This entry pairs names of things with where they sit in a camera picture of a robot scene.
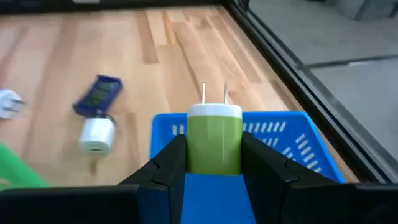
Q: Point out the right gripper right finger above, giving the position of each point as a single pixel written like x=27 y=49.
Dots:
x=267 y=186

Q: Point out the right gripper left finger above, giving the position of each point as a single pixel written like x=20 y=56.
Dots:
x=161 y=186

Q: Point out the green white USB charger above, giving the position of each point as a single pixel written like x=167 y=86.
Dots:
x=214 y=143

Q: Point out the purple white USB charger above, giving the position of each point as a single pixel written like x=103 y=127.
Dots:
x=7 y=104

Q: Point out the blue plastic basket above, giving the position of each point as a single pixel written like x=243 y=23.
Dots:
x=217 y=199

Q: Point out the green plastic basket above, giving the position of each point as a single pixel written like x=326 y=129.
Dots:
x=15 y=171

